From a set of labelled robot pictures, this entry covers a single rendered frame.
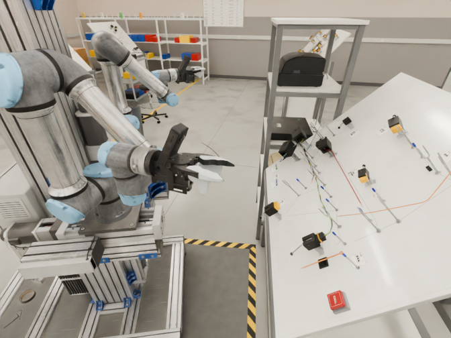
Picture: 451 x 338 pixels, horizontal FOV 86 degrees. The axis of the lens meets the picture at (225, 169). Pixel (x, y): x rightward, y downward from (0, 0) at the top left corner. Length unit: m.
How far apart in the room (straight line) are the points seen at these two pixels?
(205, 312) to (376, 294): 1.41
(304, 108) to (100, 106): 3.58
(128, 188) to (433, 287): 0.89
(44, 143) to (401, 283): 1.12
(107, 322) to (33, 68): 1.59
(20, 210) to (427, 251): 1.58
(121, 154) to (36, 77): 0.29
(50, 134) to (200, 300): 1.67
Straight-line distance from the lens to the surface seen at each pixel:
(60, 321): 2.14
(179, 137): 0.57
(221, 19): 8.47
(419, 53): 9.00
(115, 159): 0.69
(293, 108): 4.12
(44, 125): 0.84
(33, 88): 0.80
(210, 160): 0.61
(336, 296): 0.98
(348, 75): 1.77
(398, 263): 0.99
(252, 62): 8.42
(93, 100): 0.85
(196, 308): 2.13
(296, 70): 1.76
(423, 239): 1.00
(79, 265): 1.17
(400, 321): 1.41
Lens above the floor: 1.89
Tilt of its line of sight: 33 degrees down
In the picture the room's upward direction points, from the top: straight up
